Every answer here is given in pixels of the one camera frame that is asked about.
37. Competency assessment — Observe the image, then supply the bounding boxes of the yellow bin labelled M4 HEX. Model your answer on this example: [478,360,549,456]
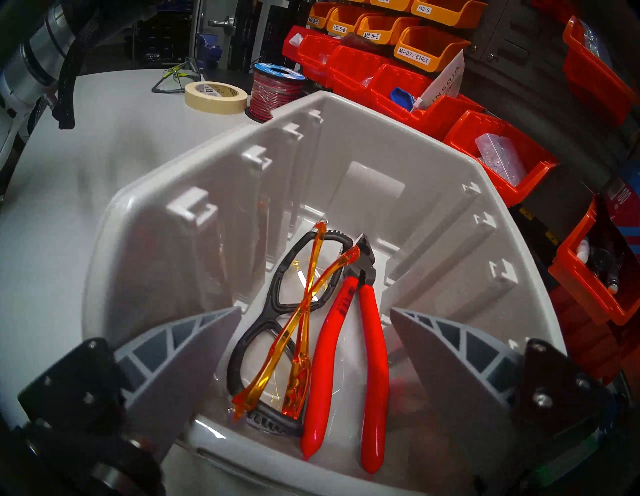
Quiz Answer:
[393,26,471,73]

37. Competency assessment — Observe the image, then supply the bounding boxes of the beige plastic storage bin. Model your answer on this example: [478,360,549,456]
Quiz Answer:
[82,90,568,496]

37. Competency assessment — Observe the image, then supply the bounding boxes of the black metal stand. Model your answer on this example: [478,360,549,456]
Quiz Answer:
[227,0,301,71]

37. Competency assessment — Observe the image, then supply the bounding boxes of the red-handled pliers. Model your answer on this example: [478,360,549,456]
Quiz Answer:
[300,232,391,475]

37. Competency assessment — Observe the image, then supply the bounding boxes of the clear plastic parts bag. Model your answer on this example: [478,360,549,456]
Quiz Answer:
[475,132,528,186]

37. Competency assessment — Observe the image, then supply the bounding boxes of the yellow plastic parts bin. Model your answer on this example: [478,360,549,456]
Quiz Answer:
[306,1,341,28]

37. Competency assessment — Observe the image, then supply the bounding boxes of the white paper packet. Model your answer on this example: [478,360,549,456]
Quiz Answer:
[415,49,466,108]

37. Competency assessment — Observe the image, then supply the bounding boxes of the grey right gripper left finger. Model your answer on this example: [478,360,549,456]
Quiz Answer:
[17,306,243,461]

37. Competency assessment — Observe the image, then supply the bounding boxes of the small blue plastic part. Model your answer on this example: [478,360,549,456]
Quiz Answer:
[390,87,416,112]

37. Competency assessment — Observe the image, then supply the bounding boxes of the yellow bin labelled M3-6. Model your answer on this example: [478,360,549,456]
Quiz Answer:
[411,0,488,28]

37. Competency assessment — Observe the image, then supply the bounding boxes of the beige masking tape roll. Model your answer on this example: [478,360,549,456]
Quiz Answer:
[184,81,249,115]

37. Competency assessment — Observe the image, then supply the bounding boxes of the yellow bin labelled M2.5-6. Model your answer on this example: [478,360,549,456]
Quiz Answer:
[327,5,376,37]

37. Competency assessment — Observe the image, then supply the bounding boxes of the clear safety glasses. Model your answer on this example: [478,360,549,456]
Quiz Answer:
[151,62,203,95]

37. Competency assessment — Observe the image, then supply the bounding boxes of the yellow bin labelled M2.5-5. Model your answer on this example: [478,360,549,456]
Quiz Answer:
[356,14,421,45]

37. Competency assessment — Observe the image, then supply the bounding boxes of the red plastic parts bin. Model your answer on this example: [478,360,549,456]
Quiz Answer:
[282,25,312,58]
[444,110,560,208]
[549,197,640,326]
[367,64,485,142]
[562,16,638,126]
[325,45,392,105]
[550,285,640,386]
[297,34,342,85]

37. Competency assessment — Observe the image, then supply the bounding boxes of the orange black safety glasses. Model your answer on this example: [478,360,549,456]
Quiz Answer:
[226,221,362,437]

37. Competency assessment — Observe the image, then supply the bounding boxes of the red wire spool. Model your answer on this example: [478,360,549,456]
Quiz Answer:
[245,62,307,123]

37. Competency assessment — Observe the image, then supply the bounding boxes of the blue cleaning cloths box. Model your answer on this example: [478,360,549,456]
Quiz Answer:
[600,160,640,261]

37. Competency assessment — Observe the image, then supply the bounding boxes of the black braided cable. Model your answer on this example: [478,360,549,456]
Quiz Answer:
[52,10,101,130]

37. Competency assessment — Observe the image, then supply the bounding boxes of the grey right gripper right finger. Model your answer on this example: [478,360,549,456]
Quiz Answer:
[390,307,616,481]

